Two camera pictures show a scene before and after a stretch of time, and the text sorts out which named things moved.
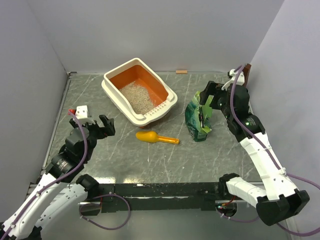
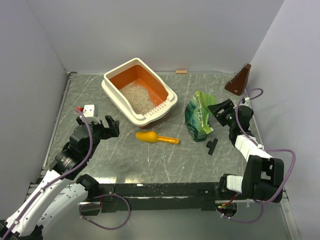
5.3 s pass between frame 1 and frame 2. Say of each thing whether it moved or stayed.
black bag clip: moved
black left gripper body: stayed
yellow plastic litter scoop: stayed
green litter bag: stayed
